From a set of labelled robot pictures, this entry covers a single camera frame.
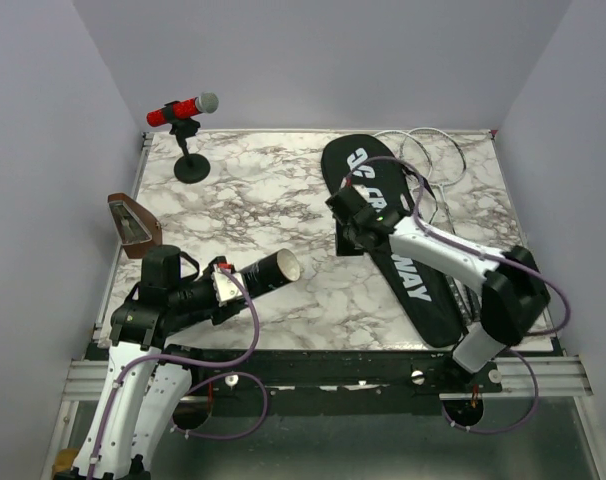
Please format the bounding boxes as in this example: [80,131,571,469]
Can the brown wooden metronome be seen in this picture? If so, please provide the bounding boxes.
[107,192,163,260]

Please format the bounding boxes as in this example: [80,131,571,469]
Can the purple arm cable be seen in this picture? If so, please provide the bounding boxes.
[85,269,270,464]
[341,155,572,434]

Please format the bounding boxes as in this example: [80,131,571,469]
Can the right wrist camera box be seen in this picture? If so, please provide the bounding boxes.
[326,186,376,226]

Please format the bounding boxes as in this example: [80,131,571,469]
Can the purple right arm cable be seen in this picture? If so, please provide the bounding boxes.
[341,155,572,434]

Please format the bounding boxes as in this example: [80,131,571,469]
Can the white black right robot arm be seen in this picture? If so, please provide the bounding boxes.
[332,206,550,392]

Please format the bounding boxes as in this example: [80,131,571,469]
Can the aluminium frame rail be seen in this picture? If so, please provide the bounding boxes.
[62,357,594,402]

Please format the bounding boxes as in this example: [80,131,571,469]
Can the red microphone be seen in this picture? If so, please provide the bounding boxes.
[146,92,219,127]

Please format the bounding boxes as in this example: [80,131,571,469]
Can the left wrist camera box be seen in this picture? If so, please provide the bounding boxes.
[211,263,245,306]

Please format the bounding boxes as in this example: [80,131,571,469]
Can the white badminton racket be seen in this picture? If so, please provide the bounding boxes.
[372,129,479,326]

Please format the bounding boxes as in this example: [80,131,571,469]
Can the black table edge rail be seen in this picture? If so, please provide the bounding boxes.
[85,344,569,419]

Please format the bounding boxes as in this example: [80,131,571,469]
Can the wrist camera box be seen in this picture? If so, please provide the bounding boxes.
[211,263,245,306]
[326,186,376,226]

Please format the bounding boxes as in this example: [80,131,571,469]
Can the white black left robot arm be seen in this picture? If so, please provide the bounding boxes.
[63,245,259,479]

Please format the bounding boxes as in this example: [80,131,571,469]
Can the black racket bag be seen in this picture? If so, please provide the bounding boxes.
[320,134,463,347]

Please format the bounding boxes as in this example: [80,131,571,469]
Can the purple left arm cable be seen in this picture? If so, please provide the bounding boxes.
[85,269,270,464]

